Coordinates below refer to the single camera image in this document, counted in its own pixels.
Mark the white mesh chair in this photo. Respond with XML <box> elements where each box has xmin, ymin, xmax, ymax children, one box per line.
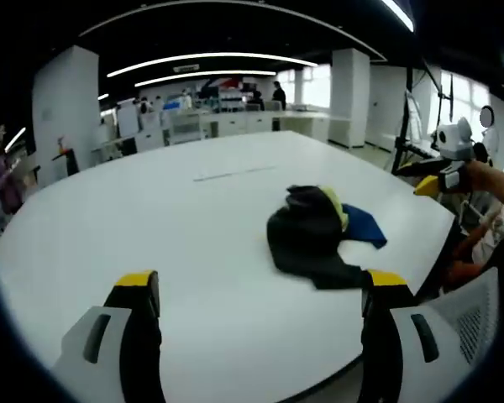
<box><xmin>415</xmin><ymin>266</ymin><xmax>501</xmax><ymax>379</ymax></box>

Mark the person's right hand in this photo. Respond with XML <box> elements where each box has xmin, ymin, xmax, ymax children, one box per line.
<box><xmin>463</xmin><ymin>160</ymin><xmax>495</xmax><ymax>194</ymax></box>

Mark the person's light printed clothing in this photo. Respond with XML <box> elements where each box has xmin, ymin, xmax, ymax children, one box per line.
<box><xmin>472</xmin><ymin>205</ymin><xmax>504</xmax><ymax>265</ymax></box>

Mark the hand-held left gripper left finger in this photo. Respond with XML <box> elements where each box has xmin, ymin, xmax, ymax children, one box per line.
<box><xmin>52</xmin><ymin>270</ymin><xmax>166</xmax><ymax>403</ymax></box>

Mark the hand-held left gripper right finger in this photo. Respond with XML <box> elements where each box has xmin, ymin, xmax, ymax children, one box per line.
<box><xmin>358</xmin><ymin>268</ymin><xmax>463</xmax><ymax>403</ymax></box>

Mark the ceiling strip light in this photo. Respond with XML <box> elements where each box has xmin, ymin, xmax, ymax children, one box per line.
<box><xmin>381</xmin><ymin>0</ymin><xmax>416</xmax><ymax>34</ymax></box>
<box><xmin>106</xmin><ymin>51</ymin><xmax>319</xmax><ymax>79</ymax></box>
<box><xmin>133</xmin><ymin>69</ymin><xmax>278</xmax><ymax>88</ymax></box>

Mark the long white lab counter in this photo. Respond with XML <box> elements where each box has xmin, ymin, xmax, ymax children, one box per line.
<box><xmin>167</xmin><ymin>107</ymin><xmax>333</xmax><ymax>146</ymax></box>

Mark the white square pillar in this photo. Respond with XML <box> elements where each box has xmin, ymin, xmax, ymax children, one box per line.
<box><xmin>329</xmin><ymin>47</ymin><xmax>371</xmax><ymax>149</ymax></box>
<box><xmin>32</xmin><ymin>44</ymin><xmax>101</xmax><ymax>188</ymax></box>

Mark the yellow blue grey garment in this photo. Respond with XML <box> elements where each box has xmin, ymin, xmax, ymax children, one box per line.
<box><xmin>265</xmin><ymin>183</ymin><xmax>388</xmax><ymax>291</ymax></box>

